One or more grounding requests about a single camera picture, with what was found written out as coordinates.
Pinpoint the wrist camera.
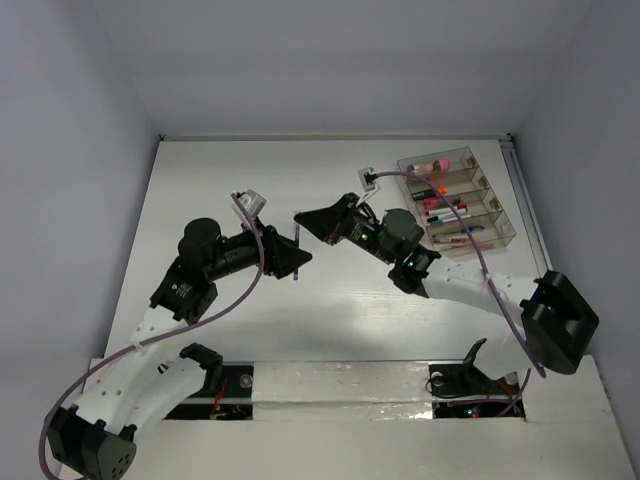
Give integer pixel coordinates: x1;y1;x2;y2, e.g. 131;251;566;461
231;190;267;221
357;167;379;195

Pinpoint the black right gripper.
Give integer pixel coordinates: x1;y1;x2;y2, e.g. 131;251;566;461
297;190;397;264

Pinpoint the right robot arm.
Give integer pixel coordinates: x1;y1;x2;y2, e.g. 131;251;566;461
294;193;599;392

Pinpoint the purple gel pen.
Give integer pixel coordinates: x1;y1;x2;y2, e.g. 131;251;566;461
293;223;300;281

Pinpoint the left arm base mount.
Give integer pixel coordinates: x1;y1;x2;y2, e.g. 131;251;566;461
165;363;254;421

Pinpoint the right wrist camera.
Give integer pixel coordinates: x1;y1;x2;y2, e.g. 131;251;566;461
357;167;379;195

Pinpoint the clear plastic organizer tray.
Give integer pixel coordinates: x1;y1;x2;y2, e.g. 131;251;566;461
396;147;516;257

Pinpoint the red ballpoint pen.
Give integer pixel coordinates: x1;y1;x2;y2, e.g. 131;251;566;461
432;237;471;245

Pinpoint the orange black highlighter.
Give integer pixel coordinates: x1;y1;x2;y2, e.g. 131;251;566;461
411;187;447;201

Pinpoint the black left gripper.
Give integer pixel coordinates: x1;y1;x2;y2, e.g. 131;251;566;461
206;216;310;281

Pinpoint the dark blue ballpoint pen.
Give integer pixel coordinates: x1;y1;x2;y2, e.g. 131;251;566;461
432;225;486;238

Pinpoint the white pen red cap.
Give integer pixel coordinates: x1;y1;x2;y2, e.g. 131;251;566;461
426;204;467;218

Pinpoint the white foam front board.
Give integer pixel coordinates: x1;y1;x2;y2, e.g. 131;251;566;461
49;355;631;480

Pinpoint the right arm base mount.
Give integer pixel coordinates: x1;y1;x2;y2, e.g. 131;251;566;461
425;339;526;419

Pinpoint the white pen blue cap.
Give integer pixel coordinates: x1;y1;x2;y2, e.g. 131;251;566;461
428;213;473;226

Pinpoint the pink black highlighter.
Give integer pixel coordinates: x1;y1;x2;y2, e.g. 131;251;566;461
423;197;447;211

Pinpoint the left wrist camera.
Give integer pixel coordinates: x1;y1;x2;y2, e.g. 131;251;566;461
231;190;267;221

